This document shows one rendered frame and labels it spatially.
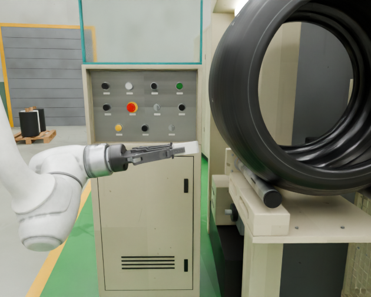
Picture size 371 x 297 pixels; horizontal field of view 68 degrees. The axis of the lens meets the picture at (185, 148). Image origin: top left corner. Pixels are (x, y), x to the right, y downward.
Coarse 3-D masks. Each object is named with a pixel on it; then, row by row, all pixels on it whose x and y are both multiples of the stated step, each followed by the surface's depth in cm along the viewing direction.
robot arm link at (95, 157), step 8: (96, 144) 74; (104, 144) 73; (88, 152) 71; (96, 152) 71; (104, 152) 71; (88, 160) 70; (96, 160) 70; (104, 160) 70; (88, 168) 70; (96, 168) 71; (104, 168) 71; (96, 176) 73
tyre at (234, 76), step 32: (256, 0) 59; (288, 0) 56; (320, 0) 79; (352, 0) 77; (224, 32) 74; (256, 32) 58; (352, 32) 83; (224, 64) 62; (256, 64) 59; (352, 64) 87; (224, 96) 63; (256, 96) 60; (352, 96) 89; (224, 128) 66; (256, 128) 62; (352, 128) 88; (256, 160) 65; (288, 160) 63; (320, 160) 89; (352, 160) 82; (320, 192) 67; (352, 192) 69
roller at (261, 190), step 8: (240, 160) 96; (240, 168) 92; (248, 176) 82; (256, 176) 77; (256, 184) 73; (264, 184) 70; (256, 192) 73; (264, 192) 67; (272, 192) 66; (264, 200) 66; (272, 200) 66; (280, 200) 66; (272, 208) 67
